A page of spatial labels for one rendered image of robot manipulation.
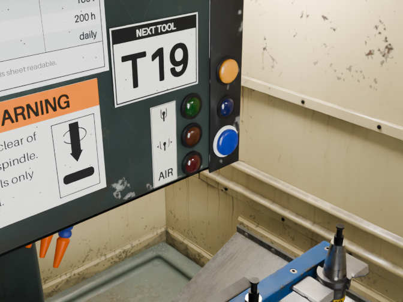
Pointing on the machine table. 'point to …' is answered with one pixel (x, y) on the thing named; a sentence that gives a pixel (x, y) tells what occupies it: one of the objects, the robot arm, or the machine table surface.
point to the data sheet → (50, 42)
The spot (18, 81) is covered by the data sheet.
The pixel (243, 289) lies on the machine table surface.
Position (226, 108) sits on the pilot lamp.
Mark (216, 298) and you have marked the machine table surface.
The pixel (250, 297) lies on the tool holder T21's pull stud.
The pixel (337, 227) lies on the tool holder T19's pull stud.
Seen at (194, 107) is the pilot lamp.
